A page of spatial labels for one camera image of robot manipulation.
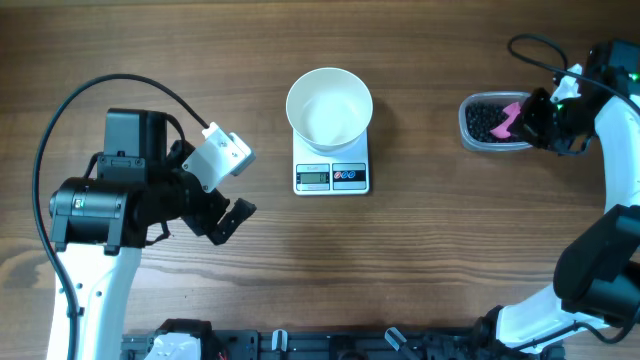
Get white digital kitchen scale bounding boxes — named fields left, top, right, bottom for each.
left=293, top=132, right=370, bottom=196

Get black camera cable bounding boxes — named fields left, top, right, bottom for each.
left=507, top=33, right=640, bottom=109
left=31, top=73, right=211, bottom=360

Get right black camera cable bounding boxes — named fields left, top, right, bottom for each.
left=507, top=33, right=640, bottom=109

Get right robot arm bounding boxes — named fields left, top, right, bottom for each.
left=471, top=39, right=639, bottom=357

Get clear plastic container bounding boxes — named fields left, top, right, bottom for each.
left=458, top=91, right=531, bottom=152

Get black peppercorns pile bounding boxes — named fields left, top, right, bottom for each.
left=465, top=103, right=517, bottom=143

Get white bowl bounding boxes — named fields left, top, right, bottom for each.
left=285, top=67, right=374, bottom=152

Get pink plastic measuring scoop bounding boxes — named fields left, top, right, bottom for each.
left=490, top=102, right=521, bottom=139

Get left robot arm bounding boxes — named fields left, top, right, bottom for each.
left=47, top=109, right=256, bottom=359

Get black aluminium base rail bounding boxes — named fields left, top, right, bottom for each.
left=120, top=319, right=566, bottom=360

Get left black camera cable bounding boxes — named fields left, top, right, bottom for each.
left=31, top=73, right=211, bottom=360

